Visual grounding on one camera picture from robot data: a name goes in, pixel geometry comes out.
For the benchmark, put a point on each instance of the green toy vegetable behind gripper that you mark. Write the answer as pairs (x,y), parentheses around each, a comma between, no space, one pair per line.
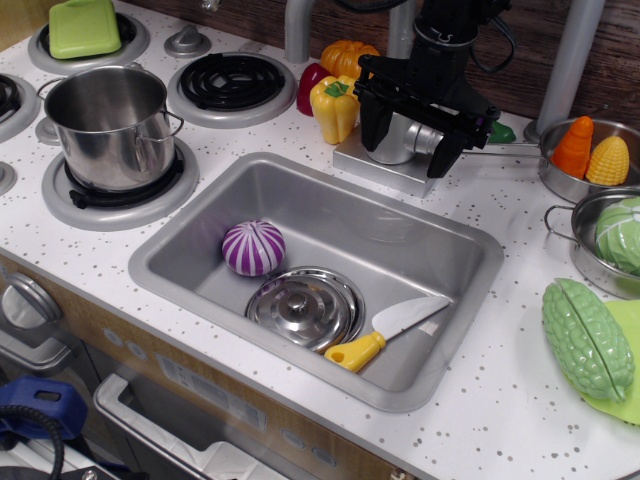
(501,134)

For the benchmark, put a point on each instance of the orange toy carrot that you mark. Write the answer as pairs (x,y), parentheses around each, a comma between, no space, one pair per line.
(573,152)

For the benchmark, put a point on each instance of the grey burner back left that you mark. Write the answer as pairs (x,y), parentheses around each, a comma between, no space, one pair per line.
(134,38)

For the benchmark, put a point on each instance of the red toy pepper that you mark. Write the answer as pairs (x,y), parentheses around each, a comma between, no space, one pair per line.
(310,77)

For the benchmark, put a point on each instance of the grey faucet pipe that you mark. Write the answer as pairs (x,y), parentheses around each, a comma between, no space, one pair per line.
(298,27)

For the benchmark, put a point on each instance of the grey oven door handle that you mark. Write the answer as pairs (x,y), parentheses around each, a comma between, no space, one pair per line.
(172,438)

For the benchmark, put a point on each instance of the green toy cutting board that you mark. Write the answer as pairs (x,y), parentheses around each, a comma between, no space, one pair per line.
(83,28)

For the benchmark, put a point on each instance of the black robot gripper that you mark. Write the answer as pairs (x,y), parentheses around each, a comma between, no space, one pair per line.
(430,87)

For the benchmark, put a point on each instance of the stainless steel pot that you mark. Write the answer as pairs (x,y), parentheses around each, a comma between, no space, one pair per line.
(113,125)

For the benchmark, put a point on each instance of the grey vertical pole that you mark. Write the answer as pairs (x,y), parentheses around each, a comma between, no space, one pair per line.
(570,61)

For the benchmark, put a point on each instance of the grey round dial front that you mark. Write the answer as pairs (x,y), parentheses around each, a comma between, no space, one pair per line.
(28,313)

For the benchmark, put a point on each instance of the yellow toy bell pepper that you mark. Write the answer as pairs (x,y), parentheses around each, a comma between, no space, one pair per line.
(335,107)

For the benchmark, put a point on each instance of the green toy cabbage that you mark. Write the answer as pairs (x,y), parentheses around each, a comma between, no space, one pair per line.
(617,235)

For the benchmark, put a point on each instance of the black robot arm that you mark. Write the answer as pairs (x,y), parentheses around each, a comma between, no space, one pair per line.
(446,12)

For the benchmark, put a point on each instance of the purple striped toy onion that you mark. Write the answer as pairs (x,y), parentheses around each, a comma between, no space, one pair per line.
(253,248)

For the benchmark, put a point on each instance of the blue clamp tool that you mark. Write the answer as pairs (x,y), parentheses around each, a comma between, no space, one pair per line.
(58,401)

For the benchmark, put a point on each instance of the silver faucet lever base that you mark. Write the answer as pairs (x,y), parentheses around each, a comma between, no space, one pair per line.
(400,161)

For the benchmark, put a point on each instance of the small steel two-handled pot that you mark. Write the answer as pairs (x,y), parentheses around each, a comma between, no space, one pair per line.
(583,221)

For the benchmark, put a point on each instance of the grey toy sink basin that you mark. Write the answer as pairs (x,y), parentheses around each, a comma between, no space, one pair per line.
(350,253)

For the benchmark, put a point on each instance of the green toy bitter melon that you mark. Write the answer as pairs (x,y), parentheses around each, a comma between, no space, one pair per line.
(586,340)

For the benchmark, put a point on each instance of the yellow toy corn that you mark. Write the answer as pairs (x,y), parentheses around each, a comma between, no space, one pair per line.
(609,163)

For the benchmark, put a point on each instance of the black coil burner back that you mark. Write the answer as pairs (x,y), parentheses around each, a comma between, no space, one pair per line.
(231,90)

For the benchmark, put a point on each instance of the grey stove knob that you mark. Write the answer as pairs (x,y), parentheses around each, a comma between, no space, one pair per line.
(189,42)

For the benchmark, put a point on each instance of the steel pot lid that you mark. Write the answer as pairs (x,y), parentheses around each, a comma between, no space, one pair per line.
(313,307)

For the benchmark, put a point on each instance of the grey burner under pot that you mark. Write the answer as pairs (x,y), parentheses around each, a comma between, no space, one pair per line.
(64,197)

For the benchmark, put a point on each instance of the grey burner far left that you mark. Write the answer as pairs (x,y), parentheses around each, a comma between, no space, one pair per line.
(19,106)

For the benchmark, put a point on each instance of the yellow handled toy knife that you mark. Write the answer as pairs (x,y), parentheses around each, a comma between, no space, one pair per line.
(386,324)

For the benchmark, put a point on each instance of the orange toy pumpkin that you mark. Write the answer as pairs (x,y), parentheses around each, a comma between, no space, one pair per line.
(341,57)

